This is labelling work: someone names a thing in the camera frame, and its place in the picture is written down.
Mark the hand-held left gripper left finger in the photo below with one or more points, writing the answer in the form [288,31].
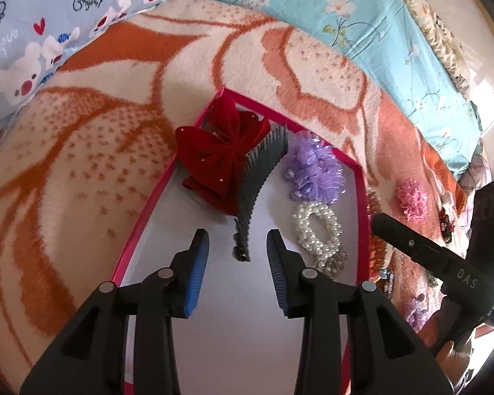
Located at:
[195,267]

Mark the lilac ruffled scrunchie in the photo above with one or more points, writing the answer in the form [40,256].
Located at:
[415,312]

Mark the bear print pillow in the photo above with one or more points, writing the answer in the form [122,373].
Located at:
[24,49]

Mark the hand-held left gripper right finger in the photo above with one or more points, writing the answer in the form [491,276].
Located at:
[278,271]

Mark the person's right hand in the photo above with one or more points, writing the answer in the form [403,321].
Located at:
[453,372]

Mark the red velvet hair bow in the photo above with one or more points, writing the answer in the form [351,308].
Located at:
[214,152]

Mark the cream floral cloth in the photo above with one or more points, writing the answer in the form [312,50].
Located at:
[436,37]

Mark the blue floral bed sheet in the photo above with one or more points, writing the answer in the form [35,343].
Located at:
[313,0]

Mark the black hair comb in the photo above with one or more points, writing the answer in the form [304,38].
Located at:
[251,189]

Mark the orange and cream blanket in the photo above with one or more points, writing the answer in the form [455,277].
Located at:
[86,173]

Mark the pink lace flower scrunchie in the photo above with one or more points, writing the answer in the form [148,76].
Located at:
[411,199]

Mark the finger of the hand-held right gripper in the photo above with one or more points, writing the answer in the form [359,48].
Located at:
[420,247]

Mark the pink cardboard box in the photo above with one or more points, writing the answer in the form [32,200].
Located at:
[230,337]

